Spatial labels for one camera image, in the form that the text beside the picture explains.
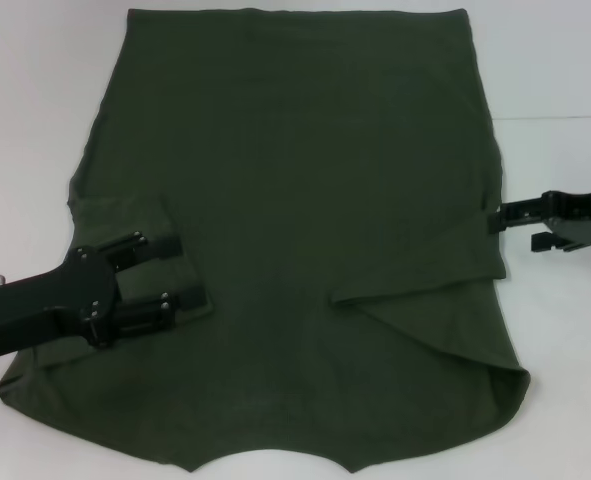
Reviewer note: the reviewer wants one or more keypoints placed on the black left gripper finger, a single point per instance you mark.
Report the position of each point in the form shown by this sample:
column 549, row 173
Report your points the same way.
column 145, row 320
column 147, row 247

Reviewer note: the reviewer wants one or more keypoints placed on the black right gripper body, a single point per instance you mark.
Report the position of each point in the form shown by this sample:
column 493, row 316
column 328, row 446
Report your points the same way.
column 585, row 220

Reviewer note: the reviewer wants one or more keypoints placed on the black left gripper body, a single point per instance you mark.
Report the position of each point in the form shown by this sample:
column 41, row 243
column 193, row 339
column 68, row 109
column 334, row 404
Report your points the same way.
column 50, row 300

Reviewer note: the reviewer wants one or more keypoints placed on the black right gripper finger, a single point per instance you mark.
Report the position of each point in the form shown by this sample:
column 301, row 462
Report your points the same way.
column 545, row 242
column 520, row 217

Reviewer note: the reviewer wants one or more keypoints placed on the dark green shirt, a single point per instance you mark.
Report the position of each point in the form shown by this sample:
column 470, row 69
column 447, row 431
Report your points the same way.
column 285, row 200

